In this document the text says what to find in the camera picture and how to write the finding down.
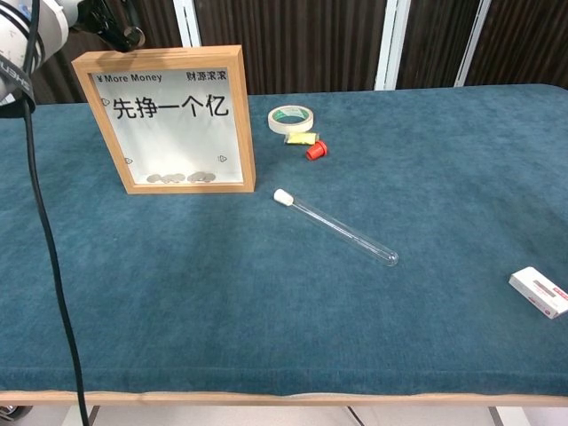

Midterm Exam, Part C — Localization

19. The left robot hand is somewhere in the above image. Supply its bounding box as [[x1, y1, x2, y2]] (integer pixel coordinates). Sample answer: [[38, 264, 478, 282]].
[[75, 0, 146, 53]]

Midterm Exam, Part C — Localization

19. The beige masking tape roll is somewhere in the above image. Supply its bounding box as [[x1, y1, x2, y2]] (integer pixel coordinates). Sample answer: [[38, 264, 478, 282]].
[[266, 105, 316, 134]]

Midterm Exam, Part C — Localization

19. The small yellow packet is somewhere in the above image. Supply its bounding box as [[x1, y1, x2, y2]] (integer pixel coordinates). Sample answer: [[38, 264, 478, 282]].
[[284, 130, 320, 146]]

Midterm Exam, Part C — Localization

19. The red plastic stopper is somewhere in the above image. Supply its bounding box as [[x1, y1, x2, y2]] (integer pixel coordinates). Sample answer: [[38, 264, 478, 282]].
[[304, 139, 330, 162]]

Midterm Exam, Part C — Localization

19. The glass test tube white stopper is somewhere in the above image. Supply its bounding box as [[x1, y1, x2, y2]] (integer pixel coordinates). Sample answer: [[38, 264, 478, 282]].
[[272, 188, 399, 269]]

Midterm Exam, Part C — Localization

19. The teal table cloth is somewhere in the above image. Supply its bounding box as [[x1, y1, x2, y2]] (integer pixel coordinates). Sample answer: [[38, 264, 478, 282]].
[[0, 83, 568, 398]]

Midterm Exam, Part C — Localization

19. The small white red box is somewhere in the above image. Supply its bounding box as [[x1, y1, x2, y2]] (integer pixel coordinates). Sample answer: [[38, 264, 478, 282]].
[[508, 266, 568, 320]]

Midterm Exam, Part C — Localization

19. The white partition post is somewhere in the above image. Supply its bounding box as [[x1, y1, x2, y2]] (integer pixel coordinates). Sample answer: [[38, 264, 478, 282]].
[[458, 0, 493, 88], [171, 0, 203, 48], [374, 0, 412, 91]]

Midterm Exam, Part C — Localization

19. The wooden frame coin bank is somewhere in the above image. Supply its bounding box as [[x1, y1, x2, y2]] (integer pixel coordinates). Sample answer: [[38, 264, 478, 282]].
[[71, 43, 257, 195]]

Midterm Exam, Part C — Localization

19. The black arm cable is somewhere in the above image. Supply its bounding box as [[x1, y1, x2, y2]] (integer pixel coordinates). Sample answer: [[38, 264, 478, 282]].
[[21, 0, 92, 426]]

